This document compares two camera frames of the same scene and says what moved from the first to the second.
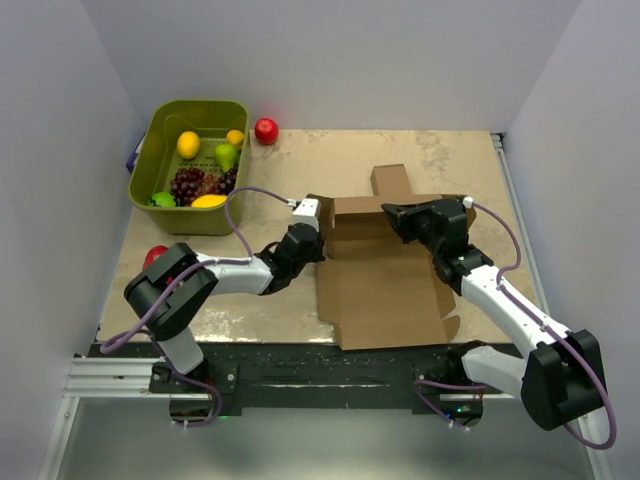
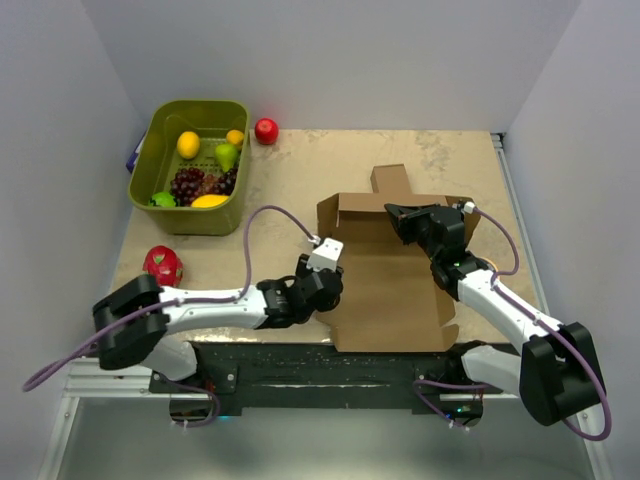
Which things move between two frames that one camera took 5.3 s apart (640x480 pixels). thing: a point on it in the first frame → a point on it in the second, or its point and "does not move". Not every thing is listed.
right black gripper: (405, 216) does not move
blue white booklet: (131, 161) does not move
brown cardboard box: (377, 290) does not move
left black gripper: (317, 255) → (301, 269)
